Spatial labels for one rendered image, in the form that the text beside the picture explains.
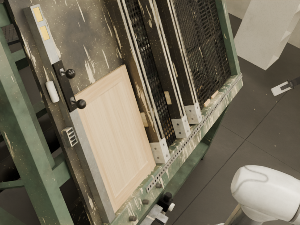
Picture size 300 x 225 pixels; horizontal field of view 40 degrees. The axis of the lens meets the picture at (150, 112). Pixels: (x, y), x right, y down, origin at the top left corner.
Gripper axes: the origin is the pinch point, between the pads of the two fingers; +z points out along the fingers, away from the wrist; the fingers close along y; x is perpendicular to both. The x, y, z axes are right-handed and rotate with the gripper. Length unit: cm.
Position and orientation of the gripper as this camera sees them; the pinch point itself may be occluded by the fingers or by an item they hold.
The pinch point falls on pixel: (281, 88)
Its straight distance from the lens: 158.9
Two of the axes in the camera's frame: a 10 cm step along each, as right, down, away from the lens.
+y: -5.1, 1.7, -8.4
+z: -7.5, 3.9, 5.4
